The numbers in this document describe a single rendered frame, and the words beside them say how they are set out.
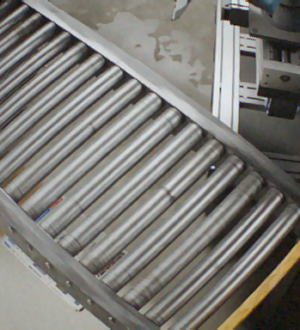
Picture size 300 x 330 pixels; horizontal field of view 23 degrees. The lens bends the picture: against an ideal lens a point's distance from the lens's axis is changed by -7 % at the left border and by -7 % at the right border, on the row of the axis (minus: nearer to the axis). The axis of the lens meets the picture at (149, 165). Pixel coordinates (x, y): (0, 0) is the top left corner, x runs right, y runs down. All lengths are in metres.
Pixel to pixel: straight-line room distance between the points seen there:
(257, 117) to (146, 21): 0.76
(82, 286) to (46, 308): 0.85
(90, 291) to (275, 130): 1.18
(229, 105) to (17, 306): 1.01
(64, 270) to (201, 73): 1.49
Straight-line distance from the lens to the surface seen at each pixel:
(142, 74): 1.97
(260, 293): 1.67
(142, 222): 1.75
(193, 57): 3.06
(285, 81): 2.10
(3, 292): 2.55
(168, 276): 1.69
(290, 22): 2.09
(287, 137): 2.63
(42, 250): 1.71
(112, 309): 1.65
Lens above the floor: 2.34
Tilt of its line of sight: 58 degrees down
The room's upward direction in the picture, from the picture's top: 4 degrees clockwise
